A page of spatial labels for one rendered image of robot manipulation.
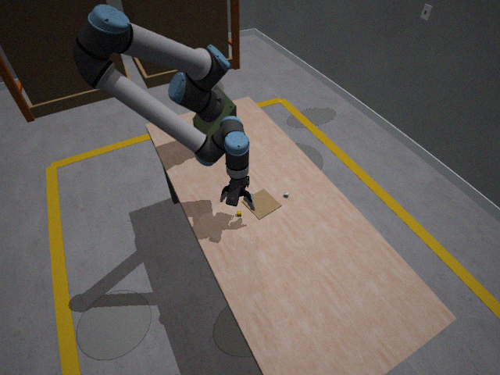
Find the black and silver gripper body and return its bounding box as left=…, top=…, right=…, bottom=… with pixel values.
left=227, top=176, right=249, bottom=197

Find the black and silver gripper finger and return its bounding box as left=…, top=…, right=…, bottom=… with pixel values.
left=243, top=190, right=255, bottom=211
left=220, top=185, right=228, bottom=202

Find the tan flat mat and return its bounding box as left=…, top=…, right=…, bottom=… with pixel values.
left=242, top=188, right=282, bottom=220

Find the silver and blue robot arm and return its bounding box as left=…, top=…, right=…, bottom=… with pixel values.
left=73, top=5, right=250, bottom=179

